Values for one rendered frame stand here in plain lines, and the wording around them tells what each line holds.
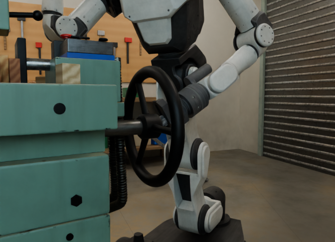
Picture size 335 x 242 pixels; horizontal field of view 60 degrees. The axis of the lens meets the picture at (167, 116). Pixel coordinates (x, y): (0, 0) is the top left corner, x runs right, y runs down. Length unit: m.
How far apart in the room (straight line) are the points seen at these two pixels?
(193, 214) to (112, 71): 0.94
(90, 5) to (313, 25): 3.05
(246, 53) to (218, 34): 3.67
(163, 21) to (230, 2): 0.24
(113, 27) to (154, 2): 2.98
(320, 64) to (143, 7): 2.88
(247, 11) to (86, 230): 0.84
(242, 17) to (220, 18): 3.69
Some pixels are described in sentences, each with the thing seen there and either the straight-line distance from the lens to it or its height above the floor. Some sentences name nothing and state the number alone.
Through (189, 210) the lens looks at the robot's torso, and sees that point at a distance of 1.42.
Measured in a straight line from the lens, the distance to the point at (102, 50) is 0.65.
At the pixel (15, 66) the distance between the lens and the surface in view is 0.58.
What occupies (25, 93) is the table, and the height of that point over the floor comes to 0.89.
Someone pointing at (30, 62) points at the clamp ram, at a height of 0.95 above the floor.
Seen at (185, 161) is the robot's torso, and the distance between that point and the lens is 1.28.
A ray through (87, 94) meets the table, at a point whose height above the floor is 0.89.
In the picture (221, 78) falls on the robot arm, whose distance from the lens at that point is 0.90.
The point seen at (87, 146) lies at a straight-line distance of 0.45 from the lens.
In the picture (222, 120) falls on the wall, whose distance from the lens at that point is 4.66.
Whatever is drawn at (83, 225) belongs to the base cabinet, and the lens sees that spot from 0.46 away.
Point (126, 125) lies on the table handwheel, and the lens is 0.66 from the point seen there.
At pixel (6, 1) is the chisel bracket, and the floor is 1.05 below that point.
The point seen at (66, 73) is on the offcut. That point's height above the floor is 0.92.
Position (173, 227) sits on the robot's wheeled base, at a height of 0.17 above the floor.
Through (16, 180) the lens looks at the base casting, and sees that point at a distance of 0.42.
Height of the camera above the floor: 0.89
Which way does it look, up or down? 4 degrees down
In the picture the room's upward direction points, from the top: straight up
